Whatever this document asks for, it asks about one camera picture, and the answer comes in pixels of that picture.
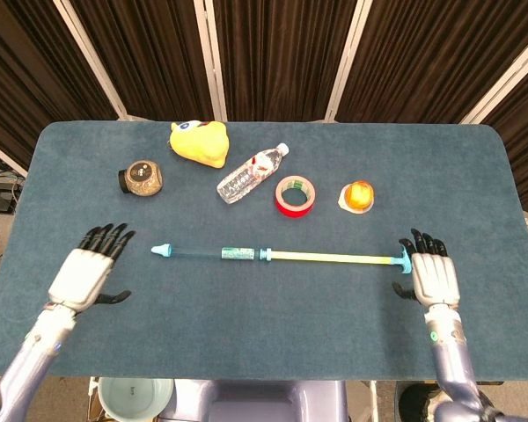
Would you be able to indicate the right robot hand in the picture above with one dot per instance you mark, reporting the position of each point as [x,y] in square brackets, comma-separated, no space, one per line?
[435,281]

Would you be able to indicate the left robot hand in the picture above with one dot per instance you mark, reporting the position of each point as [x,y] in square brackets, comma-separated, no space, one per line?
[81,277]

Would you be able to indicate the orange fruit jelly cup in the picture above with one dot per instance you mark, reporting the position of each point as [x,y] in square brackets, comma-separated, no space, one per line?
[358,195]

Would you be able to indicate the glass jar with black lid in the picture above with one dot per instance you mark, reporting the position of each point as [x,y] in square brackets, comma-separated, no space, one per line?
[143,178]

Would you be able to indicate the black round container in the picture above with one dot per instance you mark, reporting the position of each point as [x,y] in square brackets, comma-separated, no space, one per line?
[415,402]

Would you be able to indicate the pale green plastic basin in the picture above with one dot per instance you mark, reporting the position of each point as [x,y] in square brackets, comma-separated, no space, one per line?
[132,395]

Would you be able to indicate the red tape roll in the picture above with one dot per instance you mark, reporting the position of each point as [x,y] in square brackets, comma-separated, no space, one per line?
[292,210]

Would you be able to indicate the blue tablecloth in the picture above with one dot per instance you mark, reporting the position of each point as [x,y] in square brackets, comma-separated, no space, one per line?
[246,316]

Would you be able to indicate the yellow plush toy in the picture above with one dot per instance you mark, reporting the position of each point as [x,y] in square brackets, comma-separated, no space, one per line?
[200,145]

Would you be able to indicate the clear plastic water bottle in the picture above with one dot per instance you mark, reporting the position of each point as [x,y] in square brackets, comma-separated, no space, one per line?
[246,178]

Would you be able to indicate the brown folding screen panel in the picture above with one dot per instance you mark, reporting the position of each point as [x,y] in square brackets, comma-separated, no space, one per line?
[422,57]
[145,57]
[35,79]
[281,57]

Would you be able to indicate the lavender robot torso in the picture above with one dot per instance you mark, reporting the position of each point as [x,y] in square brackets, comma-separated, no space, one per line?
[264,400]

